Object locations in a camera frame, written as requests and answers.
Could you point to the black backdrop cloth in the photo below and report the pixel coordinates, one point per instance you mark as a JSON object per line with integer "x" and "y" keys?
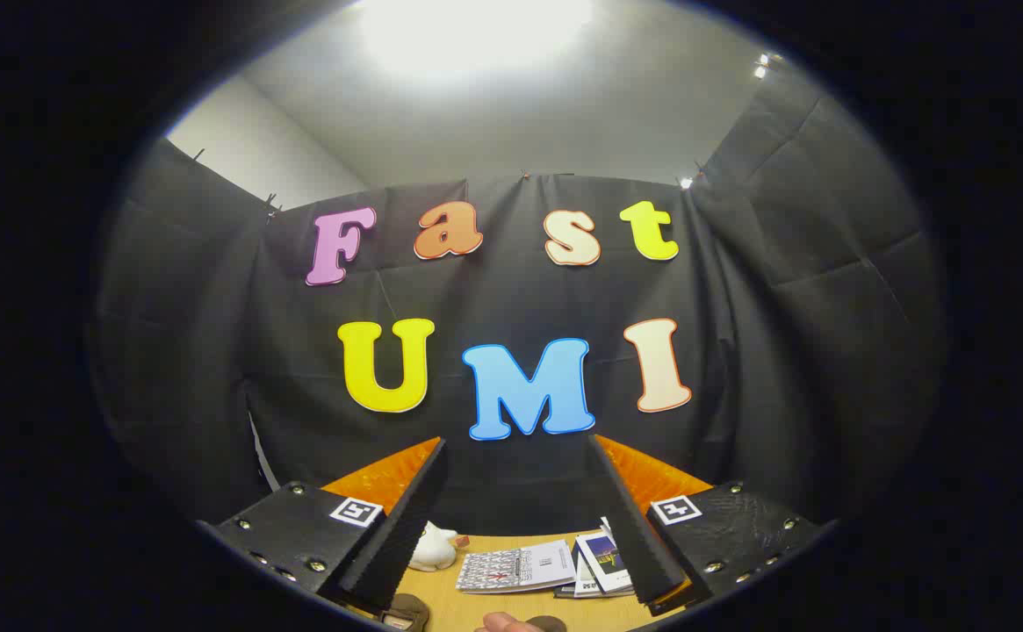
{"x": 212, "y": 351}

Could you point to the bright ceiling light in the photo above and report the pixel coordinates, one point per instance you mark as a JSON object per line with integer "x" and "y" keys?
{"x": 476, "y": 31}

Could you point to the white plush duck toy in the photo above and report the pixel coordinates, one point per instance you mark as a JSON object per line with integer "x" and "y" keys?
{"x": 434, "y": 549}

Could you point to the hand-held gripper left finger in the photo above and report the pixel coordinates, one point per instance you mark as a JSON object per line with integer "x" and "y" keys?
{"x": 406, "y": 535}

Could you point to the brown slipper shoe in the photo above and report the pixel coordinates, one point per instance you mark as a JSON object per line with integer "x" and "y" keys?
{"x": 404, "y": 612}

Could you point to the grey leaflet under brochures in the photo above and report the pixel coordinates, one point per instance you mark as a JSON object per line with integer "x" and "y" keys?
{"x": 568, "y": 592}

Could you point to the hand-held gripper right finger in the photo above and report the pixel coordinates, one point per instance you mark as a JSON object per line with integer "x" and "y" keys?
{"x": 634, "y": 535}

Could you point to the white brochure blue photo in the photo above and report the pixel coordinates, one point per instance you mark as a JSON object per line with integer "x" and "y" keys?
{"x": 603, "y": 562}

